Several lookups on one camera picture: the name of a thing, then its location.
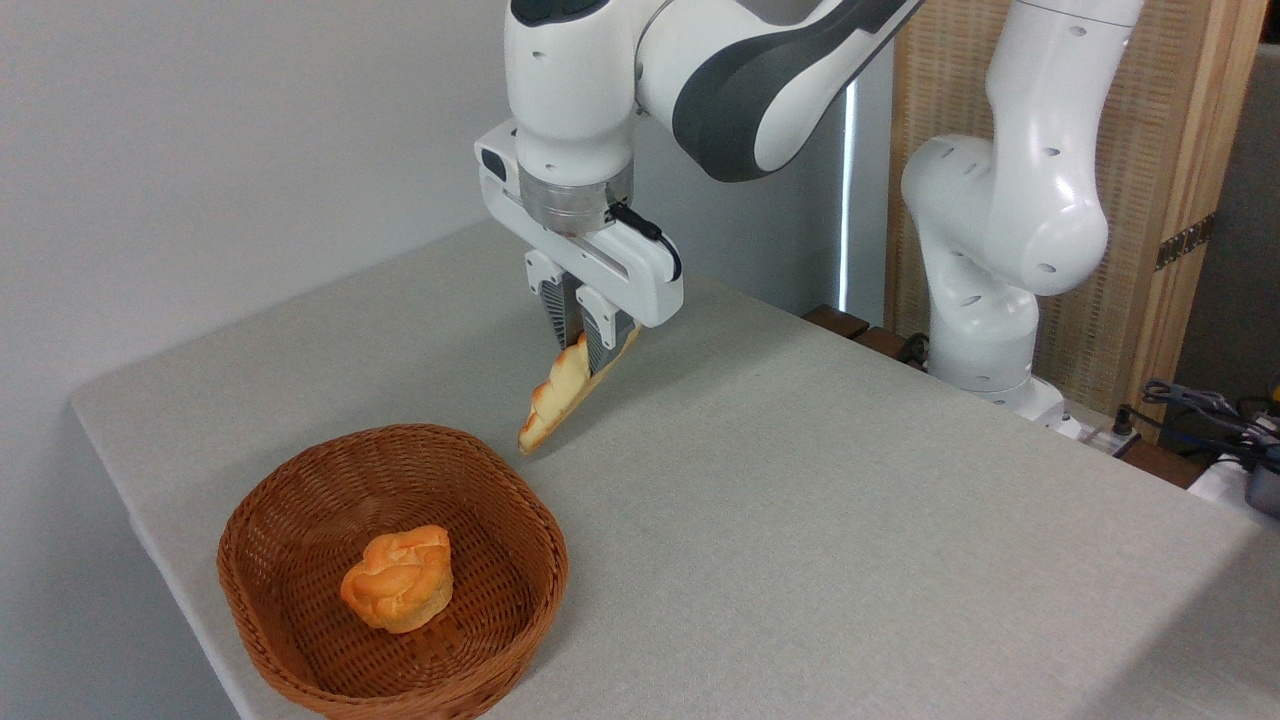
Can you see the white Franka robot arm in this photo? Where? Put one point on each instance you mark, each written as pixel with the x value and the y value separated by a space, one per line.
pixel 570 90

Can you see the long braided bread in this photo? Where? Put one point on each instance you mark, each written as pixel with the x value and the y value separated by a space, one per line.
pixel 560 395

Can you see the brass screen hinge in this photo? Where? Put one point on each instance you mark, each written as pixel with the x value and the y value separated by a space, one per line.
pixel 1185 242

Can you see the round orange bread bun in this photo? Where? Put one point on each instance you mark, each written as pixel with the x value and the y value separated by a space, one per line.
pixel 400 580

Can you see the brown wicker basket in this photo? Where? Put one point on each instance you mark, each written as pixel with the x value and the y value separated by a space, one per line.
pixel 500 600

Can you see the grey tablecloth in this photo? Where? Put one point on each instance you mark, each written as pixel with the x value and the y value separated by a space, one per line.
pixel 800 500

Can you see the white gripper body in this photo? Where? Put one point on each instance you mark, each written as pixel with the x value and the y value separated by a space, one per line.
pixel 640 275

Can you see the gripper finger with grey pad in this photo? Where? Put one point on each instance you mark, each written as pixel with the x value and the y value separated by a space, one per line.
pixel 600 330
pixel 555 300

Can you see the white power strip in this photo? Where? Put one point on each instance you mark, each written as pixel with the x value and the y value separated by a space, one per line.
pixel 1100 435

